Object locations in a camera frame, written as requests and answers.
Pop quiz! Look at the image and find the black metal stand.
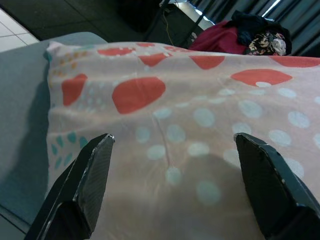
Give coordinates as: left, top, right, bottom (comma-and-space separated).
142, 0, 210, 42

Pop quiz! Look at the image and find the dark red cloth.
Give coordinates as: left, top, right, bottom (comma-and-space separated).
189, 20, 247, 55

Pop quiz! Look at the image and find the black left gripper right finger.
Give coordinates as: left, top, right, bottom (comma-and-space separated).
233, 132, 320, 240

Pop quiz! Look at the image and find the pink pillow with red spots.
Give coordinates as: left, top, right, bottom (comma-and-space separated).
44, 41, 320, 240

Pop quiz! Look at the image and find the dark grey curtain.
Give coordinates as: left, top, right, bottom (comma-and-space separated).
172, 0, 320, 57

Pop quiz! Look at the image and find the black garment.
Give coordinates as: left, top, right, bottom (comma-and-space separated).
226, 12, 293, 55

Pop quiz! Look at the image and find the grey sofa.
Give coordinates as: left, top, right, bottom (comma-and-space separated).
0, 31, 108, 236

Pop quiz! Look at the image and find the yellow cable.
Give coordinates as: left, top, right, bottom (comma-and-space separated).
162, 0, 176, 46

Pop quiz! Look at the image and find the floral patterned garment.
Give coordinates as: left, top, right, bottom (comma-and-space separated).
246, 30, 287, 56

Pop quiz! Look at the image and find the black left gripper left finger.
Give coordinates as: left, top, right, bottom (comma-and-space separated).
24, 133, 116, 240

